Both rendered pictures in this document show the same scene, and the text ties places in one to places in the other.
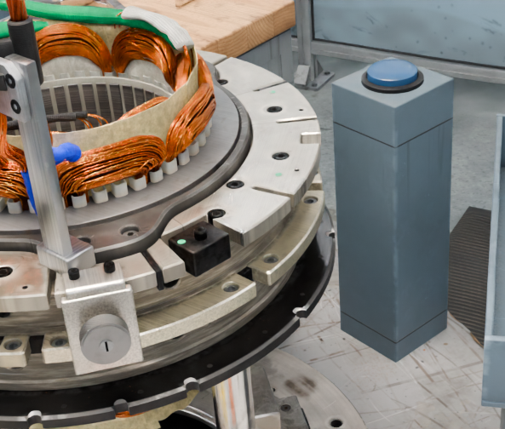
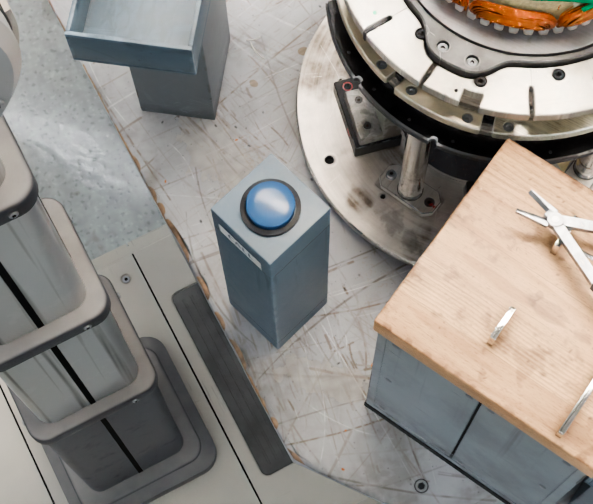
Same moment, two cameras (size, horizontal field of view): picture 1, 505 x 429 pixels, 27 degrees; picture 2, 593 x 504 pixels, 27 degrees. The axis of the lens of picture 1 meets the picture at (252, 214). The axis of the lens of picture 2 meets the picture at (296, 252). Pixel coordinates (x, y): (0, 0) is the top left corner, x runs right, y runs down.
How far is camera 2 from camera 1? 1.31 m
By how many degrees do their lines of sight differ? 78
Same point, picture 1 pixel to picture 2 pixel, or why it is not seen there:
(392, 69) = (270, 197)
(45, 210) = not seen: outside the picture
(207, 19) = (468, 274)
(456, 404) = not seen: hidden behind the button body
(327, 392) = (337, 192)
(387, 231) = not seen: hidden behind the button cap
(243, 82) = (401, 31)
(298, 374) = (361, 214)
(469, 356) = (214, 264)
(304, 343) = (360, 284)
